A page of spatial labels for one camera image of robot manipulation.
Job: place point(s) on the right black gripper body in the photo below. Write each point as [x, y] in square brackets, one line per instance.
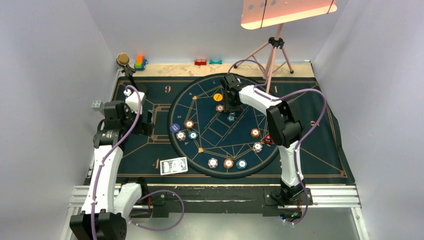
[231, 106]

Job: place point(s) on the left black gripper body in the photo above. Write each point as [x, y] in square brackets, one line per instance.
[130, 116]

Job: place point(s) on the orange poker chip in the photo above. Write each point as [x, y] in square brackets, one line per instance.
[189, 124]
[220, 108]
[255, 133]

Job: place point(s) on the teal poker chip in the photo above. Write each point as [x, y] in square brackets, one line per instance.
[193, 135]
[231, 116]

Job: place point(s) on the blue playing card deck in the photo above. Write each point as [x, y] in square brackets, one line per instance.
[173, 166]

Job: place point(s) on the orange chip stack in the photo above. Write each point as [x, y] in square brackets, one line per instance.
[228, 163]

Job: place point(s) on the teal chip stack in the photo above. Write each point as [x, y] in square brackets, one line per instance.
[241, 164]

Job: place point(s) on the pink white chip stack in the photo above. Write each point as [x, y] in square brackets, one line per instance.
[213, 163]

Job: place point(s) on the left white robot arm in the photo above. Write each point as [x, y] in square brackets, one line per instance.
[105, 215]

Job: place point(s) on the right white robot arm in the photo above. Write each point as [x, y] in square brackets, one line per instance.
[284, 127]

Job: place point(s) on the yellow round dealer button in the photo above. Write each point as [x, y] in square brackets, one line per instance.
[218, 97]

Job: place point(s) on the purple round blind button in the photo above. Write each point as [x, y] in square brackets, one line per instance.
[174, 128]

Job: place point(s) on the grey lego brick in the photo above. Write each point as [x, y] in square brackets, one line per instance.
[97, 105]

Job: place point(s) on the teal toy block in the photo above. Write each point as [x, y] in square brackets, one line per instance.
[215, 61]

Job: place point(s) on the red triangular all-in marker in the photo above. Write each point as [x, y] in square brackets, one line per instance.
[267, 140]

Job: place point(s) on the dark green rectangular poker mat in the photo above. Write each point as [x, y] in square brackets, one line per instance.
[178, 99]

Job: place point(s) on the orange green blue block stack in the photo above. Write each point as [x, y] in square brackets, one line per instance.
[140, 63]

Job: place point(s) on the red toy block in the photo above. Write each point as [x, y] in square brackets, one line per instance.
[200, 62]

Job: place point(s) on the pink tripod stand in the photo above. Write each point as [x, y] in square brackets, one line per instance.
[277, 44]

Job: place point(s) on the pink light panel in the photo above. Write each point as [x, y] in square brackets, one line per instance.
[264, 13]

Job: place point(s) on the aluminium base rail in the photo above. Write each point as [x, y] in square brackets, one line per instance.
[324, 196]

